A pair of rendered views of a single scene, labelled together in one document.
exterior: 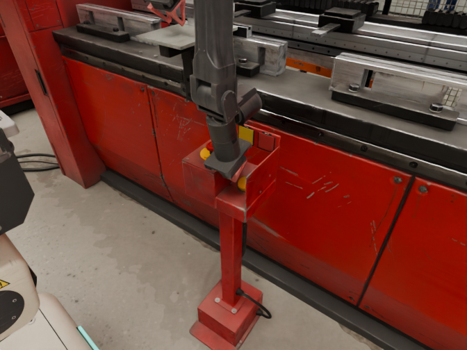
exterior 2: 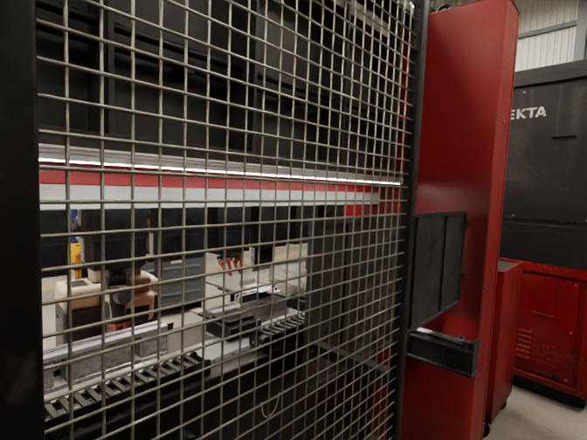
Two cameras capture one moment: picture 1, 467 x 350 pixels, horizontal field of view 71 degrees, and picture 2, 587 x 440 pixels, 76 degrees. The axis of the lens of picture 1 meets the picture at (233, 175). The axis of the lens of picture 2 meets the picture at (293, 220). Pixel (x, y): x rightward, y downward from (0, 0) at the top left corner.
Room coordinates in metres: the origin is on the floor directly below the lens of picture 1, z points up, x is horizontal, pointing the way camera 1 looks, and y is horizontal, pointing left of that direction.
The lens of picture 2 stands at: (1.44, -1.42, 1.42)
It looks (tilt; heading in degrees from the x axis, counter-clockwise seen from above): 5 degrees down; 95
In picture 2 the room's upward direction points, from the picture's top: 2 degrees clockwise
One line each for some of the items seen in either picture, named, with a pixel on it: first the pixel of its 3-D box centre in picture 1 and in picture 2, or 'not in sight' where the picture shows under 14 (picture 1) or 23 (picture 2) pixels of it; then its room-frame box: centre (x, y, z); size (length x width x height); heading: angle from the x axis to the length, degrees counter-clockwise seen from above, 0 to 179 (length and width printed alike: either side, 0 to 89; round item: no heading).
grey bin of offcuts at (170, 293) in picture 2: not in sight; (161, 277); (-0.39, 2.52, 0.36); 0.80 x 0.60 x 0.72; 48
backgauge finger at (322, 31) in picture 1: (333, 23); (218, 317); (1.11, -0.32, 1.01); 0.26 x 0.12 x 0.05; 144
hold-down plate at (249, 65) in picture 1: (218, 61); not in sight; (1.11, 0.05, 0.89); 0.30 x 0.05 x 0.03; 54
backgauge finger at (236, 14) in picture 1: (244, 9); (293, 295); (1.32, -0.04, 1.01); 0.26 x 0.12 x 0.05; 144
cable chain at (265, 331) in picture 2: (326, 3); (303, 324); (1.38, -0.35, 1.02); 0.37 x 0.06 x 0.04; 54
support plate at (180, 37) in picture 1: (189, 32); (237, 283); (1.06, 0.14, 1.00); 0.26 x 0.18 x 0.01; 144
